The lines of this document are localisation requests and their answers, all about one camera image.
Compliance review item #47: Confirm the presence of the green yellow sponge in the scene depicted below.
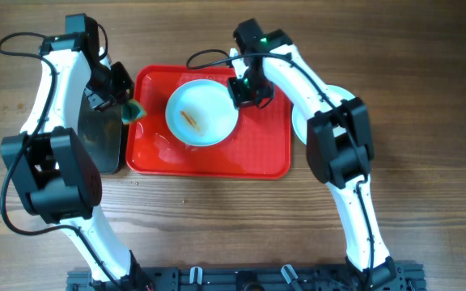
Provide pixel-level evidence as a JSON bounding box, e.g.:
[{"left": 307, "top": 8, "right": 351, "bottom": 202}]
[{"left": 121, "top": 99, "right": 147, "bottom": 125}]

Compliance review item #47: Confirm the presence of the light blue plate top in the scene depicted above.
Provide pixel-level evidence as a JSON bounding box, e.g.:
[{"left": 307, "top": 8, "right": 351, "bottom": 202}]
[{"left": 165, "top": 79, "right": 239, "bottom": 147}]

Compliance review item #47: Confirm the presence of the light blue plate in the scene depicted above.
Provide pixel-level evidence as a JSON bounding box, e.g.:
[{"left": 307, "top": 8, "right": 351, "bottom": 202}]
[
  {"left": 165, "top": 79, "right": 239, "bottom": 147},
  {"left": 291, "top": 85, "right": 355, "bottom": 145}
]

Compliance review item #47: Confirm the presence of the light blue plate bottom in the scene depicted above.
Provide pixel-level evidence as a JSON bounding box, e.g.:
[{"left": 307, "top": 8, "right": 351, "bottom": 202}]
[{"left": 291, "top": 85, "right": 355, "bottom": 145}]

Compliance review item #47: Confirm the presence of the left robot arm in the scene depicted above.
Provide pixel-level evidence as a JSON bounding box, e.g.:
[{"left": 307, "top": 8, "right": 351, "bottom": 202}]
[{"left": 0, "top": 14, "right": 152, "bottom": 290}]

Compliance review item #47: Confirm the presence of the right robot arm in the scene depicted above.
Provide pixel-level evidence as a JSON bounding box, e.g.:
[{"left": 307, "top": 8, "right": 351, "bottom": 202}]
[{"left": 227, "top": 19, "right": 396, "bottom": 290}]

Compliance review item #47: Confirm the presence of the black rectangular tray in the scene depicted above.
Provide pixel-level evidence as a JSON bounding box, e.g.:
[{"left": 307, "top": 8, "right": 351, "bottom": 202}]
[{"left": 78, "top": 94, "right": 123, "bottom": 174}]

